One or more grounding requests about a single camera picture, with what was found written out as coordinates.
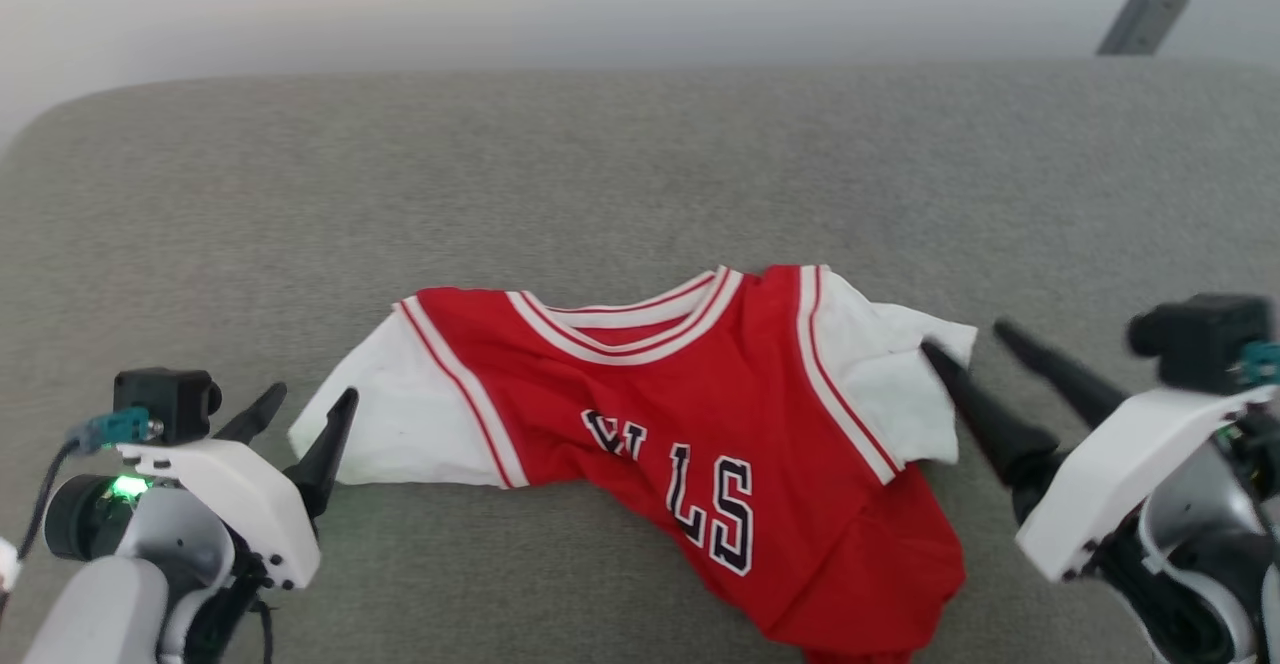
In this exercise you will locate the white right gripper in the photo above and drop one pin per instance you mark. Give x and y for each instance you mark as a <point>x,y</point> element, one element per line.
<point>1120,474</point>

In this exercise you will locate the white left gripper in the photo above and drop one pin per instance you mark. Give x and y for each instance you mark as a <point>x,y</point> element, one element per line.
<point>250,504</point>

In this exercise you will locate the red and white basketball jersey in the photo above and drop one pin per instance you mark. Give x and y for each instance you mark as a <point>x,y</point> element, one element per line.
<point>780,414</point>

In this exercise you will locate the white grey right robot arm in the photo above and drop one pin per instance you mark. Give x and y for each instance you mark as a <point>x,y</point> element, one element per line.
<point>1200,504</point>

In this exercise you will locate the grey fabric sofa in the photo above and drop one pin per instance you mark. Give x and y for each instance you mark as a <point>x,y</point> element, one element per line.
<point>640,164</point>

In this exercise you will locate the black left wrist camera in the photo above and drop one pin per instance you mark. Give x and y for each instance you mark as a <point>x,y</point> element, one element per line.
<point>165,399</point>

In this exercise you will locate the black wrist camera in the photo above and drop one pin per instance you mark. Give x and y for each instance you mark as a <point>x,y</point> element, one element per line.
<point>165,399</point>
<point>1200,339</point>

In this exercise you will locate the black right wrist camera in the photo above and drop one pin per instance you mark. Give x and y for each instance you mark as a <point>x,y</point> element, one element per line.
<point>1200,339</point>

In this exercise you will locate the grey metal bracket plate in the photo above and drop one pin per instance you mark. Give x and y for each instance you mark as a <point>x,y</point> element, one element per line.
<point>1155,19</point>

